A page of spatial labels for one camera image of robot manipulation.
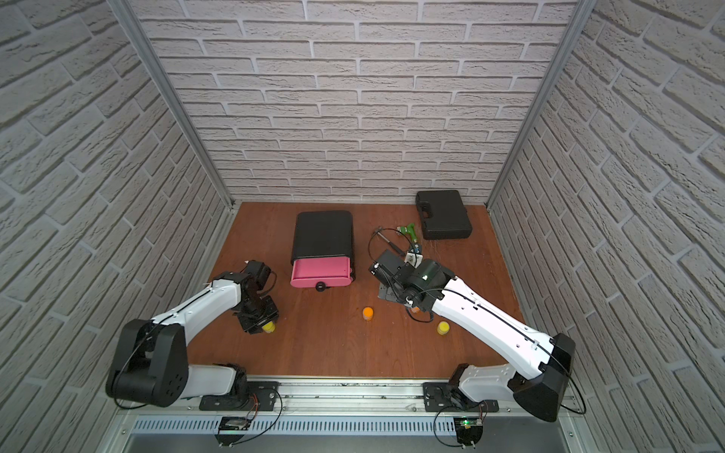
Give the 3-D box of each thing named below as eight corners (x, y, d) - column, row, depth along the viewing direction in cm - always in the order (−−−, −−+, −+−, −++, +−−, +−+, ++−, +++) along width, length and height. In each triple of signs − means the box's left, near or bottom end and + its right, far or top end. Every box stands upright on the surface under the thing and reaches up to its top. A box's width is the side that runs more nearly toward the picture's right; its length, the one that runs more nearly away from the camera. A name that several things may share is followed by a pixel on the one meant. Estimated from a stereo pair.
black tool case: (421, 240, 110) (423, 230, 105) (415, 200, 124) (417, 189, 119) (469, 240, 110) (474, 230, 105) (458, 201, 124) (462, 190, 119)
